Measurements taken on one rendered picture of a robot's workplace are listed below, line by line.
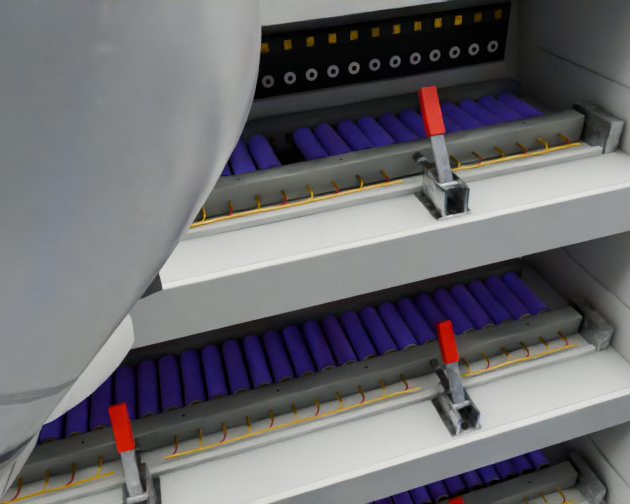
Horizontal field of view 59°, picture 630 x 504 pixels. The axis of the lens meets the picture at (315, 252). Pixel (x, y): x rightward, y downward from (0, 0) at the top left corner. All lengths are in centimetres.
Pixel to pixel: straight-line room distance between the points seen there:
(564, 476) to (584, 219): 32
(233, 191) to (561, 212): 25
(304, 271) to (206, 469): 20
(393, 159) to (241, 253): 15
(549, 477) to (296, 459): 31
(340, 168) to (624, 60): 25
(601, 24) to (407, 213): 24
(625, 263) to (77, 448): 50
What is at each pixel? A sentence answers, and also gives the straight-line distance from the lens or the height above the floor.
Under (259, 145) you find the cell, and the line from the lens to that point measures 49.
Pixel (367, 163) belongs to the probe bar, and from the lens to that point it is 44.
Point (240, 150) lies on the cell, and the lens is 48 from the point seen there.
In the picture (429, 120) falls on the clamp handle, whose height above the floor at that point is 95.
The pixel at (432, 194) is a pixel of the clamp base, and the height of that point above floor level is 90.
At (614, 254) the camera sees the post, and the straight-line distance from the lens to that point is 58.
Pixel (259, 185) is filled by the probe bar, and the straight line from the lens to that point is 42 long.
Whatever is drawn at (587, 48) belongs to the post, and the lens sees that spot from 57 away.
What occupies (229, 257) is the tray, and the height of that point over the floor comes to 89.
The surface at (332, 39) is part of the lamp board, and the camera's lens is 53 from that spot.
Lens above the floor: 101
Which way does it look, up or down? 20 degrees down
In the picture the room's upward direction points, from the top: 8 degrees counter-clockwise
